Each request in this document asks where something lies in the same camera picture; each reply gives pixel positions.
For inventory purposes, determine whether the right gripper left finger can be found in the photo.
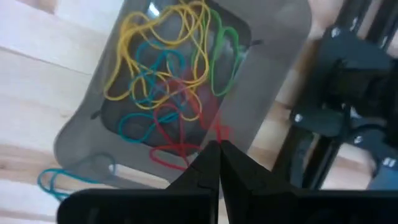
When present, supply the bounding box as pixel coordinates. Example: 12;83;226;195
167;140;221;224

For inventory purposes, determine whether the grey translucent plastic bin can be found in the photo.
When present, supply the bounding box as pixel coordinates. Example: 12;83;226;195
52;0;313;190

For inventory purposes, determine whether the red rubber band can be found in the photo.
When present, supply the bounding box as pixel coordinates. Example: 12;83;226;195
148;119;233;172
152;77;218;147

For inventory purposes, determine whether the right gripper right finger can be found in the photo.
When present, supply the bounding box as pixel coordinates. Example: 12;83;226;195
221;140;299;224

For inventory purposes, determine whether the yellow rubber band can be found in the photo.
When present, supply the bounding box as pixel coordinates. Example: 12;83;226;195
149;0;213;91
129;62;206;111
103;9;175;102
167;83;203;123

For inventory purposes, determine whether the green rubber band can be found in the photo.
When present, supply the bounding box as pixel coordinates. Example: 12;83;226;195
190;8;225;82
208;26;243;97

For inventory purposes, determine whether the teal rubber band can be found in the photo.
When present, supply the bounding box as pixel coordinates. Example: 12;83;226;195
117;111;180;144
129;42;189;106
37;154;118;202

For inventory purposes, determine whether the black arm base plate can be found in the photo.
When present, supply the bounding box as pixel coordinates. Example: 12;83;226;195
290;105;398;175

